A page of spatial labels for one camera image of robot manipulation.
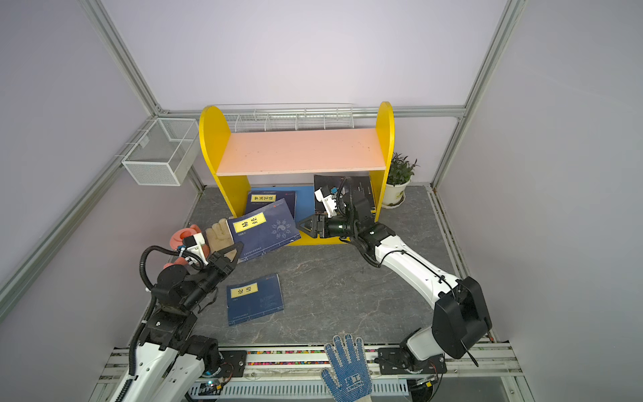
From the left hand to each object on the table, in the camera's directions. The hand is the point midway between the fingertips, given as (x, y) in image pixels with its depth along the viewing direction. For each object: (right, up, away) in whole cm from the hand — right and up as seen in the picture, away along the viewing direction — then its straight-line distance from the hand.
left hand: (244, 248), depth 69 cm
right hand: (+15, +6, +3) cm, 17 cm away
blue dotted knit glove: (+31, -38, +1) cm, 49 cm away
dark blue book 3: (-2, -20, +16) cm, 25 cm away
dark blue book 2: (+5, +5, +3) cm, 8 cm away
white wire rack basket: (+8, +46, +24) cm, 53 cm away
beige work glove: (-21, 0, +31) cm, 37 cm away
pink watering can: (-31, 0, +19) cm, 36 cm away
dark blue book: (-4, +15, +24) cm, 28 cm away
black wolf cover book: (+35, +20, +20) cm, 45 cm away
